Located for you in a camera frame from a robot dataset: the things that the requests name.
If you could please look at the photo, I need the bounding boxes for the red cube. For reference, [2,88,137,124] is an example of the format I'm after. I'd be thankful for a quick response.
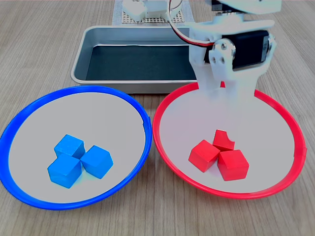
[217,149,250,182]
[212,129,236,152]
[188,140,221,174]

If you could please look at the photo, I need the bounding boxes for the red-rimmed white plate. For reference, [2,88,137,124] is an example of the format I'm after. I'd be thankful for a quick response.
[152,81,308,200]

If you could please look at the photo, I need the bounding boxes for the black tray mat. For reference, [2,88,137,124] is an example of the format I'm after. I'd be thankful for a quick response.
[85,45,198,81]

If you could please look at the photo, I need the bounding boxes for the blue-rimmed white plate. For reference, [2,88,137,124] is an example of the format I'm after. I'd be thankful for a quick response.
[0,85,153,211]

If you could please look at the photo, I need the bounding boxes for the steel tray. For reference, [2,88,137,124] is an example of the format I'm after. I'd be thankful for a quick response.
[70,26,201,94]

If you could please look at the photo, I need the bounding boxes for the blue cube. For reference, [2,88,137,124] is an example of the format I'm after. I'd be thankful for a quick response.
[47,153,83,189]
[80,145,114,179]
[54,134,86,160]

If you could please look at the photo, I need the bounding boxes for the red black gripper cable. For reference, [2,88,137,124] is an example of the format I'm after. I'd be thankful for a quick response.
[166,0,217,48]

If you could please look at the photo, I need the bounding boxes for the pale perforated base plate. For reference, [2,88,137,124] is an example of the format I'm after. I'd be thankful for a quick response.
[112,0,195,27]

